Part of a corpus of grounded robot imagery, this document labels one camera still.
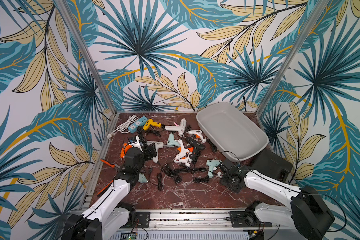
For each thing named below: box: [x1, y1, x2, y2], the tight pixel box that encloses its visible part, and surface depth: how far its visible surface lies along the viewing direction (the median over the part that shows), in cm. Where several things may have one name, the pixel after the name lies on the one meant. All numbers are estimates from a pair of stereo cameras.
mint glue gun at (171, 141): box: [167, 132, 180, 147], surface depth 102 cm
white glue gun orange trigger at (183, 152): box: [174, 139, 190, 160], surface depth 97 cm
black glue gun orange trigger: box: [185, 136, 206, 160], surface depth 99 cm
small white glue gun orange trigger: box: [188, 129, 206, 143], surface depth 105 cm
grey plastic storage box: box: [196, 102, 269, 163], surface depth 109 cm
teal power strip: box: [127, 116, 148, 134], surface depth 109 cm
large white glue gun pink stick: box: [164, 117, 187, 137], surface depth 108 cm
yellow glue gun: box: [143, 118, 162, 131], surface depth 112 cm
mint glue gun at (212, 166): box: [206, 159, 222, 178], surface depth 90 cm
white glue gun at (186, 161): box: [173, 153, 193, 167], surface depth 94 cm
